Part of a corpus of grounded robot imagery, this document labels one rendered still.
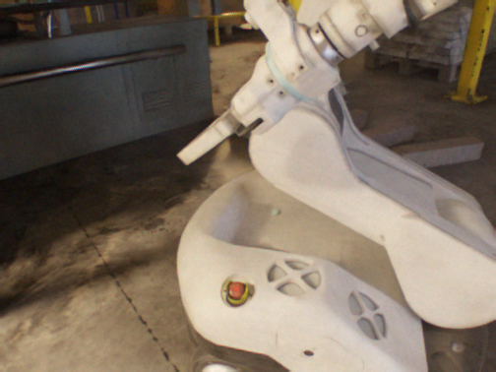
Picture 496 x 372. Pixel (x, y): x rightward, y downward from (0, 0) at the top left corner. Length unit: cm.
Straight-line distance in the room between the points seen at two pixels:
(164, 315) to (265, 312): 53
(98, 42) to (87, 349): 146
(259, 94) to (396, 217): 35
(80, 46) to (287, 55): 170
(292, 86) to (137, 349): 82
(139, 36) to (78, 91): 42
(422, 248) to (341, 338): 21
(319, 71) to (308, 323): 39
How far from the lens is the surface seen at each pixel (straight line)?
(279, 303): 64
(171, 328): 109
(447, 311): 82
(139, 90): 218
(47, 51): 203
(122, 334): 112
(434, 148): 192
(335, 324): 65
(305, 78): 43
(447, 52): 348
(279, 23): 44
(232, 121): 48
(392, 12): 42
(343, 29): 43
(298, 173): 65
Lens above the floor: 83
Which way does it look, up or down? 30 degrees down
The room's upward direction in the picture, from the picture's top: 2 degrees counter-clockwise
